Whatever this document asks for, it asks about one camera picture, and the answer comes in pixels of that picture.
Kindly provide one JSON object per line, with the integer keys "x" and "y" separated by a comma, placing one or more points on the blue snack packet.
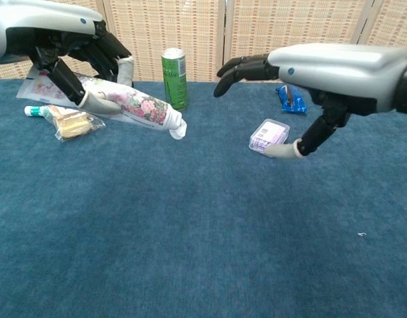
{"x": 297, "y": 106}

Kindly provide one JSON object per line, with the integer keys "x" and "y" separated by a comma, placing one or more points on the blue felt table mat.
{"x": 190, "y": 215}

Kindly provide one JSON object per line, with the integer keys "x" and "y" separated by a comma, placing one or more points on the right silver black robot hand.
{"x": 339, "y": 73}

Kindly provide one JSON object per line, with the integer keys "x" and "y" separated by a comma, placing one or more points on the sandwich packet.
{"x": 72, "y": 126}

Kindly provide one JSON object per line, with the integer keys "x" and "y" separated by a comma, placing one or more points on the clear box with purple contents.
{"x": 267, "y": 132}

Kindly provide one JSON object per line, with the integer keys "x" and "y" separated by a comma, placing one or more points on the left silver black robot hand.
{"x": 41, "y": 20}

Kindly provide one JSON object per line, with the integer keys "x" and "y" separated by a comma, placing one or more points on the small white scrap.
{"x": 361, "y": 234}

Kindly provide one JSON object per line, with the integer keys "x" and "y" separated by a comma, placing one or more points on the floral print toothpaste tube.
{"x": 143, "y": 109}

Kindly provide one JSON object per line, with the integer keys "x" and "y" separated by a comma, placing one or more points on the green drink can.
{"x": 173, "y": 83}

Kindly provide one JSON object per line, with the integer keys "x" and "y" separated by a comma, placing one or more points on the small white green tube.
{"x": 32, "y": 111}

